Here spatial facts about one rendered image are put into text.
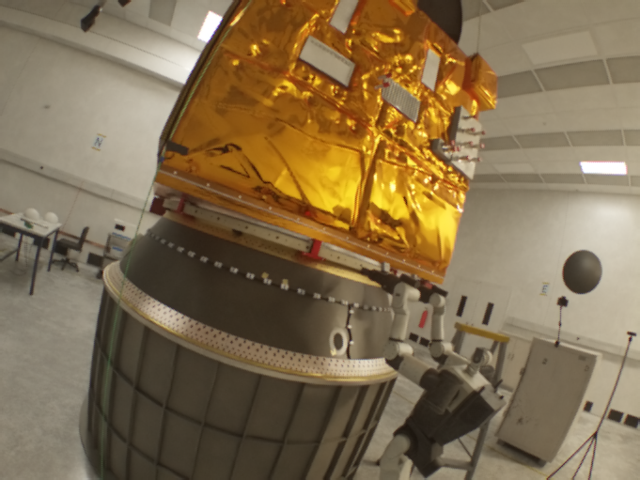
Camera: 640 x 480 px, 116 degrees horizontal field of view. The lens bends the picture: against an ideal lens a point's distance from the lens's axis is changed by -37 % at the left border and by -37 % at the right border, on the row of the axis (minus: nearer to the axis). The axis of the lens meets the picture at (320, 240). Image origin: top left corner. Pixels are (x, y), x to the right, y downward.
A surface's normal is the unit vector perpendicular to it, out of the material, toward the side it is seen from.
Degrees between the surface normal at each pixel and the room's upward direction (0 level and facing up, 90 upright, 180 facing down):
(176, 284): 62
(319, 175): 86
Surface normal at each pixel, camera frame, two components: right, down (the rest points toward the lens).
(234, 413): 0.15, -0.02
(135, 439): -0.26, -0.15
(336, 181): 0.51, 0.04
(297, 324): 0.42, -0.41
